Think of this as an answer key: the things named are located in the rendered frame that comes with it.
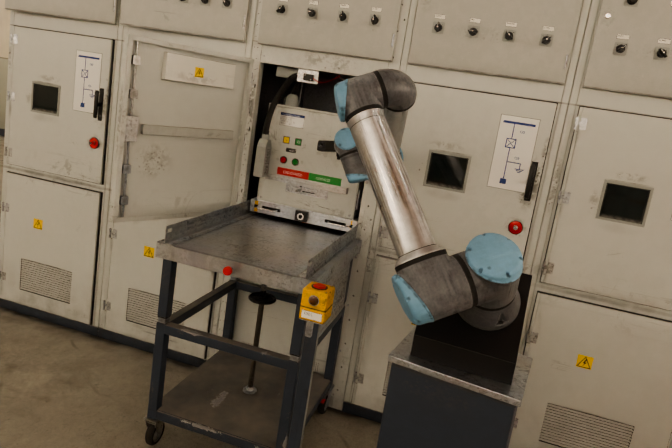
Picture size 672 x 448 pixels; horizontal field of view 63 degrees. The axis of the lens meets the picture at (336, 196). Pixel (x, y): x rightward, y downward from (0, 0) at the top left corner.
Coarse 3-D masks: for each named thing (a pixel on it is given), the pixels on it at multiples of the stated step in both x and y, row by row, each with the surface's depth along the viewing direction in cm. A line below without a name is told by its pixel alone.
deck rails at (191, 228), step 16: (224, 208) 242; (240, 208) 258; (176, 224) 205; (192, 224) 217; (208, 224) 230; (224, 224) 240; (176, 240) 206; (336, 240) 217; (352, 240) 246; (320, 256) 198; (304, 272) 192
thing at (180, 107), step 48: (144, 48) 216; (192, 48) 228; (144, 96) 220; (192, 96) 237; (240, 96) 256; (144, 144) 225; (192, 144) 243; (240, 144) 259; (144, 192) 230; (192, 192) 248
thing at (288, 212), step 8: (264, 208) 265; (272, 208) 264; (280, 208) 262; (288, 208) 261; (296, 208) 260; (280, 216) 263; (288, 216) 262; (312, 216) 258; (320, 216) 257; (328, 216) 256; (336, 216) 256; (320, 224) 258; (328, 224) 257; (344, 224) 255; (352, 224) 254
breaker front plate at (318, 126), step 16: (288, 112) 256; (304, 112) 254; (272, 128) 260; (288, 128) 257; (304, 128) 255; (320, 128) 253; (336, 128) 251; (272, 144) 261; (288, 144) 258; (304, 144) 256; (272, 160) 262; (288, 160) 259; (304, 160) 257; (320, 160) 255; (336, 160) 253; (288, 176) 260; (336, 176) 254; (272, 192) 264; (288, 192) 262; (304, 192) 259; (320, 192) 257; (352, 192) 253; (304, 208) 260; (320, 208) 258; (336, 208) 256; (352, 208) 254
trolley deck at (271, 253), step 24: (192, 240) 210; (216, 240) 215; (240, 240) 220; (264, 240) 226; (288, 240) 231; (312, 240) 237; (192, 264) 198; (216, 264) 195; (240, 264) 193; (264, 264) 195; (288, 264) 199; (336, 264) 211; (288, 288) 189
